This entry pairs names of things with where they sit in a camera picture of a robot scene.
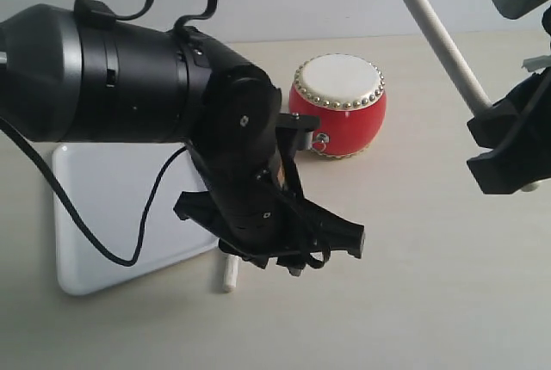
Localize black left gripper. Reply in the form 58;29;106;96
174;124;365;277

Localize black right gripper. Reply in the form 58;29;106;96
467;0;551;195

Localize white drumstick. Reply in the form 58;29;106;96
402;0;492;115
221;255;240;293

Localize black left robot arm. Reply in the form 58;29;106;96
1;0;365;275

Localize small red drum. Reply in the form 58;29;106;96
288;53;387;159

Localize white rectangular tray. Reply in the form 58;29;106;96
52;144;218;296

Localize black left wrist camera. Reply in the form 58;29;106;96
275;113;321;158

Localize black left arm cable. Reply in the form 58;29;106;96
0;0;219;268

